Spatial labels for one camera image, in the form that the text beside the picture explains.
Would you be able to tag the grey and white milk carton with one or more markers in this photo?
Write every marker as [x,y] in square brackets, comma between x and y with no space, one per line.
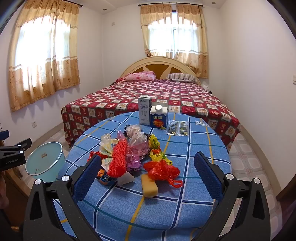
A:
[145,113]

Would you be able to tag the small glass bottle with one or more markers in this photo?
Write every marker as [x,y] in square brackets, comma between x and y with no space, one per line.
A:
[106,138]

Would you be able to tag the red net bag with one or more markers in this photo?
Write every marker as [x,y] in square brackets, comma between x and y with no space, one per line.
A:
[118,160]

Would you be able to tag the yellow sponge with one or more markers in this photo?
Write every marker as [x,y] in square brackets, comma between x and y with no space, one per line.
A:
[149,186]

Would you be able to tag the red checked bedspread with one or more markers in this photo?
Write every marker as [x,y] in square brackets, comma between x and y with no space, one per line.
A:
[161,92]

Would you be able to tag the blue checked tablecloth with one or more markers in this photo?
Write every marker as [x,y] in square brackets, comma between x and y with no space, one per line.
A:
[161,208]

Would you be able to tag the white wall socket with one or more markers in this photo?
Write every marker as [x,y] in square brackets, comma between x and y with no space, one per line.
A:
[34,124]

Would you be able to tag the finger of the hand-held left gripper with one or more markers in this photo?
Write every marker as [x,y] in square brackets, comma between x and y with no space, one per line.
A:
[23,143]
[4,134]

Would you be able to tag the yellow plastic wrapper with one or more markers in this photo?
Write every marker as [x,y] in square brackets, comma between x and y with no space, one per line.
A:
[158,156]
[153,141]

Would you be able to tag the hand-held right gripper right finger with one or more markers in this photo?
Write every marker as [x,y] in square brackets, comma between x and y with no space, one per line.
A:
[208,176]

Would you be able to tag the small red wrapper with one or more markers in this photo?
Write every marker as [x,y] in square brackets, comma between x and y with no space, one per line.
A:
[91,154]

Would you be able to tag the blue drink carton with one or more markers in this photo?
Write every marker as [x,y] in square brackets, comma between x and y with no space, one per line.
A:
[158,119]

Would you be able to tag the pale yellow plastic bag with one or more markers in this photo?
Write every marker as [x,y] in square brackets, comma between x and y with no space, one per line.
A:
[107,149]

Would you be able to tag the cream wooden headboard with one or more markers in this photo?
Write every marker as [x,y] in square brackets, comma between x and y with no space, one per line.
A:
[159,67]

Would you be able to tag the white tissue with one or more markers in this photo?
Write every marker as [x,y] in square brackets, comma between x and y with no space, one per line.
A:
[124,179]

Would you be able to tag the pink pillow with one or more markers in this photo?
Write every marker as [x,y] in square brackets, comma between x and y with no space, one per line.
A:
[141,76]

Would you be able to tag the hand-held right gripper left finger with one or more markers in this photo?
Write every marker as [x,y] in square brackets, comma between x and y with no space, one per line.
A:
[86,178]

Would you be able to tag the purple wrapper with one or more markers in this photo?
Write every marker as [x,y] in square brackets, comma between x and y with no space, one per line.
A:
[134,164]

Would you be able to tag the striped pillow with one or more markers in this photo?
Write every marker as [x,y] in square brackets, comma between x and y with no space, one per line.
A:
[182,77]

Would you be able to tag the beige floral curtain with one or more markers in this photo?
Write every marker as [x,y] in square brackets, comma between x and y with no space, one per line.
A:
[46,58]
[194,46]

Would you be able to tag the clear plastic bag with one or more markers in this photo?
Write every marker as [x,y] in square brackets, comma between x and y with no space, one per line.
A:
[135,132]

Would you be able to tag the blue and orange snack wrapper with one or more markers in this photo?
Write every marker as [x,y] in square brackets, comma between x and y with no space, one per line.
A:
[106,179]

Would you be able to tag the black curtain rod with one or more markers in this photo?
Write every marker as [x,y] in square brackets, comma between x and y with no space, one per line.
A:
[139,5]

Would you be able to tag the clear packet of dark pieces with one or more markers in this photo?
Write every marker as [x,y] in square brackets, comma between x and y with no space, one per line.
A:
[177,128]

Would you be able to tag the teal round bin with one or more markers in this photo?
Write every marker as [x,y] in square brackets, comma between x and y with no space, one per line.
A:
[44,160]

